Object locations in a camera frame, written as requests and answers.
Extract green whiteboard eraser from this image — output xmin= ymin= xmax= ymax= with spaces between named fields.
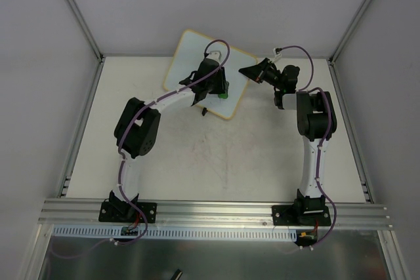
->
xmin=217 ymin=92 xmax=228 ymax=99

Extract yellow framed whiteboard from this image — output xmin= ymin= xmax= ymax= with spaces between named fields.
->
xmin=163 ymin=30 xmax=257 ymax=120

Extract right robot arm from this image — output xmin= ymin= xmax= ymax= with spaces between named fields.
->
xmin=239 ymin=58 xmax=337 ymax=227

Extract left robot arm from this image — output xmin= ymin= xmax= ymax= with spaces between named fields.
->
xmin=98 ymin=51 xmax=228 ymax=223

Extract small black object bottom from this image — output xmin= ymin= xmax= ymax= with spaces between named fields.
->
xmin=171 ymin=269 xmax=182 ymax=280

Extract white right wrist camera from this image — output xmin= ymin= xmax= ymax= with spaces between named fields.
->
xmin=273 ymin=47 xmax=283 ymax=59

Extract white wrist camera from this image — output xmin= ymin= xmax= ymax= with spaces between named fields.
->
xmin=273 ymin=47 xmax=283 ymax=59
xmin=205 ymin=50 xmax=222 ymax=64

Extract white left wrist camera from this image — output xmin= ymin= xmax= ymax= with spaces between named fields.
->
xmin=205 ymin=50 xmax=222 ymax=64

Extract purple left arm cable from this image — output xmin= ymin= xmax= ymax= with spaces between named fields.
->
xmin=49 ymin=39 xmax=230 ymax=258

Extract right aluminium frame post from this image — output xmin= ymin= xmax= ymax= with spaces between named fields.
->
xmin=329 ymin=0 xmax=374 ymax=64

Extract aluminium frame post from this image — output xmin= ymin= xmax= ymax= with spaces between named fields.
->
xmin=329 ymin=0 xmax=374 ymax=64
xmin=64 ymin=0 xmax=103 ymax=62

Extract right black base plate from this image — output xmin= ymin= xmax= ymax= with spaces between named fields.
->
xmin=272 ymin=205 xmax=331 ymax=227

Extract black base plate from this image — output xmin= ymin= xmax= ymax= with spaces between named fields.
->
xmin=272 ymin=205 xmax=331 ymax=227
xmin=98 ymin=200 xmax=157 ymax=224

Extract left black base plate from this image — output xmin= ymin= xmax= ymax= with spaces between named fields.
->
xmin=98 ymin=200 xmax=157 ymax=224

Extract white slotted cable duct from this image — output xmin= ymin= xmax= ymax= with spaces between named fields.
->
xmin=52 ymin=225 xmax=297 ymax=243

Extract left aluminium frame post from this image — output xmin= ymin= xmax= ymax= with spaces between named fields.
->
xmin=64 ymin=0 xmax=103 ymax=62

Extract aluminium mounting rail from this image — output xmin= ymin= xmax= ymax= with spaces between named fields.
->
xmin=37 ymin=198 xmax=394 ymax=230

